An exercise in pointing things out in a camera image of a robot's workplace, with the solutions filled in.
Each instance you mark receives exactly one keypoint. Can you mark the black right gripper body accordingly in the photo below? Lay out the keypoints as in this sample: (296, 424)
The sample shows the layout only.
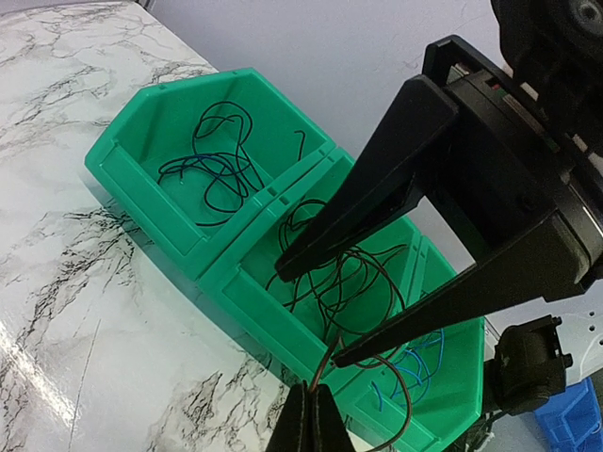
(526, 209)

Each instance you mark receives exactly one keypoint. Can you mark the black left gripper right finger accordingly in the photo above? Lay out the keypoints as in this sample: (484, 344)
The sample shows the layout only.
(329, 431)

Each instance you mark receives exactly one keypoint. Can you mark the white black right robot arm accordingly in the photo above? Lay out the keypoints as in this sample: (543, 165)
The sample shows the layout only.
(554, 52)

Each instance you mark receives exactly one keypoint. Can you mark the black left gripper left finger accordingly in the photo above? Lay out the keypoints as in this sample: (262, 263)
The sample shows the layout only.
(293, 429)

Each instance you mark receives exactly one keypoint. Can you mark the blue plastic bin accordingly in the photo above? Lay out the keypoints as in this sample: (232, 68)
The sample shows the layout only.
(572, 420)

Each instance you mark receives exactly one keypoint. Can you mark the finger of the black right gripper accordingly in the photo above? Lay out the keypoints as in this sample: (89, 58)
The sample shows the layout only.
(546, 261)
(396, 169)

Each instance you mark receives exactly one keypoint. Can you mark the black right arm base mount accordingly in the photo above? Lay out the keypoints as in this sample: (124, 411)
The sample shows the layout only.
(528, 368)

